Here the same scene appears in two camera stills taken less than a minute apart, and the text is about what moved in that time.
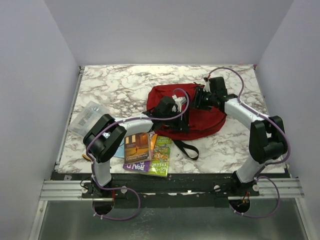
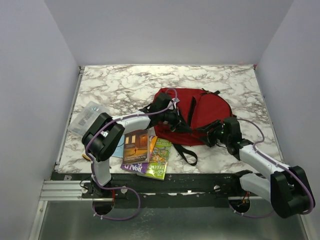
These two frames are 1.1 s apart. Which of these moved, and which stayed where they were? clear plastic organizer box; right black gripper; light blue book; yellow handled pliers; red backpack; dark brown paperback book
Moved: red backpack; right black gripper
Stayed: yellow handled pliers; light blue book; dark brown paperback book; clear plastic organizer box
